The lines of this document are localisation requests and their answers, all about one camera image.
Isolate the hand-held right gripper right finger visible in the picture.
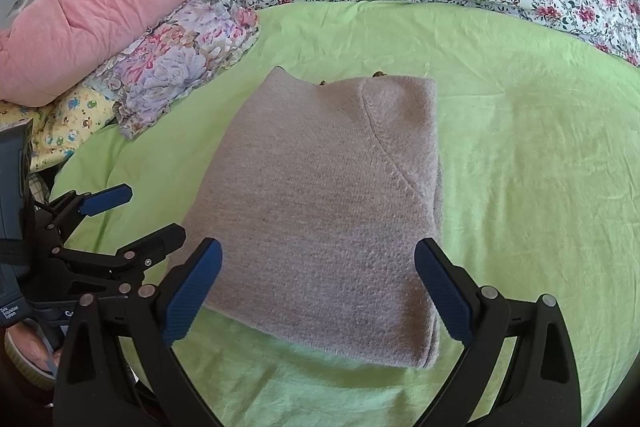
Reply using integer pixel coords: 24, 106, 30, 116
414, 237, 583, 427

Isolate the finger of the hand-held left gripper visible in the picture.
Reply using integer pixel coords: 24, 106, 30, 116
32, 184, 133, 253
50, 223, 187, 288

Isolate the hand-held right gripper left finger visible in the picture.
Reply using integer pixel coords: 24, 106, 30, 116
52, 238, 223, 427

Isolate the beige knit sweater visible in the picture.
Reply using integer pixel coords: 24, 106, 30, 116
167, 66, 443, 370

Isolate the yellow cartoon print cloth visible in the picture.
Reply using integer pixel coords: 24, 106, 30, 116
0, 84, 121, 172

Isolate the green bed sheet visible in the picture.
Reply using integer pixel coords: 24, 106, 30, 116
47, 0, 640, 427

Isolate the pastel floral ruffled pillow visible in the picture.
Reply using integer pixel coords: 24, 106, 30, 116
82, 0, 261, 142

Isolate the pink quilted duvet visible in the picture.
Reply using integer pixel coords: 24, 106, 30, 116
0, 0, 241, 108

